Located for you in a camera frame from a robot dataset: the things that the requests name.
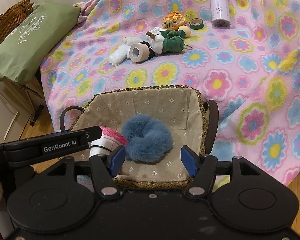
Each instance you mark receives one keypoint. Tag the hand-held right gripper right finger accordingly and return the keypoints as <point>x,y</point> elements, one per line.
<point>188,161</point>

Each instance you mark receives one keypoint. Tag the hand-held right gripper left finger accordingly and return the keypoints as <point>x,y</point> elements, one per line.
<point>118,160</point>

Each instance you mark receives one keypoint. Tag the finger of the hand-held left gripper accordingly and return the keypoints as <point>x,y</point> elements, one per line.
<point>92,133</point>

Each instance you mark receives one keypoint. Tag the pink and white knit cloth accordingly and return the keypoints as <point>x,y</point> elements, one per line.
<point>107,142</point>

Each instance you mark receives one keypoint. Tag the blue fluffy scrunchie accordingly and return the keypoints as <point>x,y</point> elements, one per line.
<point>150,137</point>

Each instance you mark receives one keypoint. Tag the woven basket with fabric lining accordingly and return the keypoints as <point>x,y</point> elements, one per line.
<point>145,105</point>

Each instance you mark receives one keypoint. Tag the white plush bear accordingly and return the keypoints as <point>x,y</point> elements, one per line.
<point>118,55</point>

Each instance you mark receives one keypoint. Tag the beige tape roll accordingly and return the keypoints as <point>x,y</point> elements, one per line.
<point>142,52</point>

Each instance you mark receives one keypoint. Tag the black makeup sponge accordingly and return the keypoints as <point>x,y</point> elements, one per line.
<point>151,53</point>

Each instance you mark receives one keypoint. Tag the green and white plush toy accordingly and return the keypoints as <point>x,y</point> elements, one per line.
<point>172,42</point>

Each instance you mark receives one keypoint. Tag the green tape roll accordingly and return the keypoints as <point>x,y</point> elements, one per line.
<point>196,27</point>

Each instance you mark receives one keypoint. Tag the orange satin pouch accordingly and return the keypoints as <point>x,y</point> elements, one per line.
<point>173,18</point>

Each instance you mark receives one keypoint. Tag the black folding stand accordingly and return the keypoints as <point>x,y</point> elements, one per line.
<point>37,107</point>

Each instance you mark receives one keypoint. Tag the white cabinet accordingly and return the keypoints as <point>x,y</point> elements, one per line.
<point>7,110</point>

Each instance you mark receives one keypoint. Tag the green pillow with white print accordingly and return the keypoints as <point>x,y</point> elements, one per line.
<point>32,47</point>

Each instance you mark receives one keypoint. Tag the floral fleece blanket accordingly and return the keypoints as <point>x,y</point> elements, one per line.
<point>240,62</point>

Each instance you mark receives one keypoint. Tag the brown wicker basket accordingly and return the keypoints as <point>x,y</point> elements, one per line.
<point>10,20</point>

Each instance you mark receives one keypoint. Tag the purple and white water bottle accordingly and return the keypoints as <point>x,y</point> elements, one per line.
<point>218,7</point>

